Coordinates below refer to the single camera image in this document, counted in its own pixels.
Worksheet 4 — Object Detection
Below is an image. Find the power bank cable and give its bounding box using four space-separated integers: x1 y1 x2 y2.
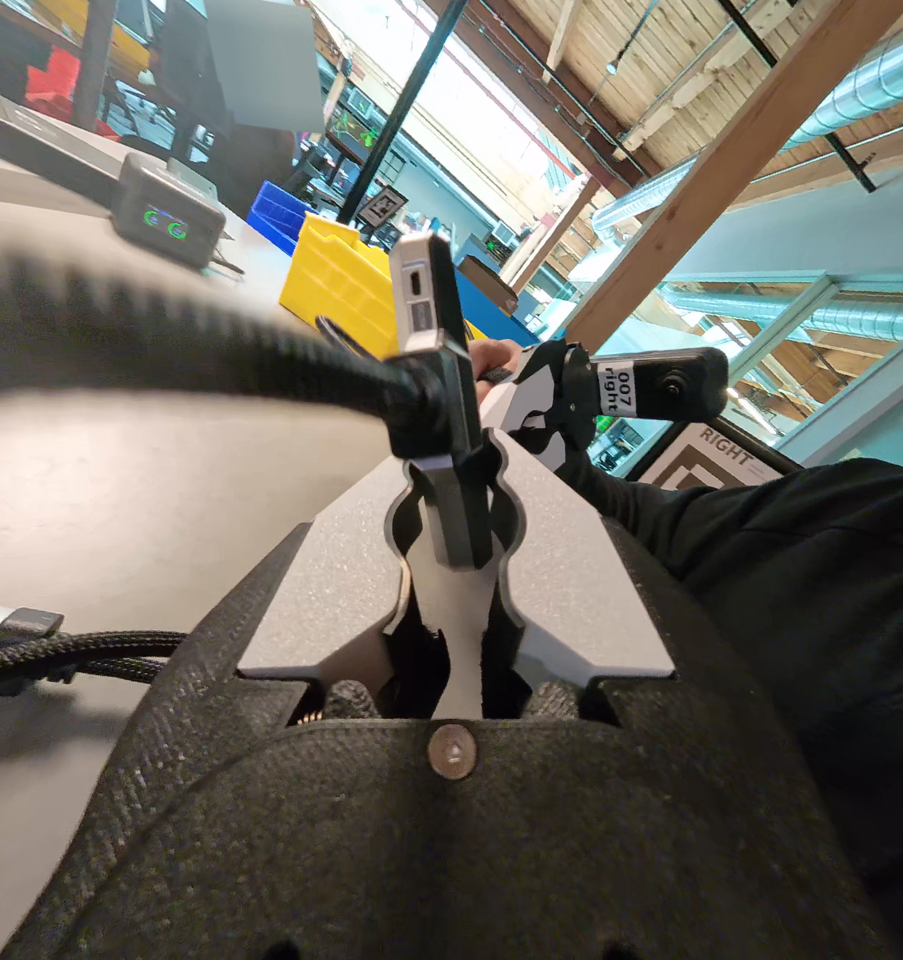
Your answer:
207 232 246 277

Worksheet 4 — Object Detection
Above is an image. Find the yellow box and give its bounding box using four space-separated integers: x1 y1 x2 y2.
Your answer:
31 0 153 72

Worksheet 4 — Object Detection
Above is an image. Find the black white marker tag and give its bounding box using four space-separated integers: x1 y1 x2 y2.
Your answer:
357 187 409 230

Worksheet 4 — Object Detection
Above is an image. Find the yellow plastic bin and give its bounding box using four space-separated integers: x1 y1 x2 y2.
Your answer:
279 212 490 361

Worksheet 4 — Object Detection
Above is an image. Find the wooden post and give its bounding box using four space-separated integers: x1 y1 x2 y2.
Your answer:
564 0 903 354

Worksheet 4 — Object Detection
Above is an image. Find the grey light stand pole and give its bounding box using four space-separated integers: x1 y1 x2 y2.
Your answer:
72 0 119 132

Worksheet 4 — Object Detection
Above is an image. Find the red plastic bin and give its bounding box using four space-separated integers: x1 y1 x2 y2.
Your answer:
24 45 123 140

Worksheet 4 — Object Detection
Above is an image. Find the black hdmi switch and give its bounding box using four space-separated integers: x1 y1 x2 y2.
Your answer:
382 231 498 573

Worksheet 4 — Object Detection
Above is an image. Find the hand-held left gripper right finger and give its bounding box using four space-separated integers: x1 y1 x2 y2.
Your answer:
481 427 678 717

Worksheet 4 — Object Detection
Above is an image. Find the black music stand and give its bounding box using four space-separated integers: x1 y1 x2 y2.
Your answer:
151 0 228 151

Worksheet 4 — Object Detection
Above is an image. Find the grey power bank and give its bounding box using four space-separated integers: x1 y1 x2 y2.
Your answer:
110 153 228 271

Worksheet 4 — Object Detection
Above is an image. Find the black braided switch cable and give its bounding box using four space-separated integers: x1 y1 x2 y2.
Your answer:
0 247 453 687

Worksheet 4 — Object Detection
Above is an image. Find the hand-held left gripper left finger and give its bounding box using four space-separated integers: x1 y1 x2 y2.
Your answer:
235 459 453 715

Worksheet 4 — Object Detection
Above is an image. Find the person's right hand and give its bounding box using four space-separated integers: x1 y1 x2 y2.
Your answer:
470 339 524 404

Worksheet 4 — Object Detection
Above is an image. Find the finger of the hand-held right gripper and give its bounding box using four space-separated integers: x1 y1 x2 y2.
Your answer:
483 367 569 457

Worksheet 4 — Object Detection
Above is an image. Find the cardboard box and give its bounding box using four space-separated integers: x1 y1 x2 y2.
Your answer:
457 255 520 316

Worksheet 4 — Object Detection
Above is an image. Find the blue plastic bin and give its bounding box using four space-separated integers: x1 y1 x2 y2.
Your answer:
247 180 310 245

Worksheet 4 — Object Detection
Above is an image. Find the black power adapter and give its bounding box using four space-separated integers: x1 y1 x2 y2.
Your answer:
0 90 123 196

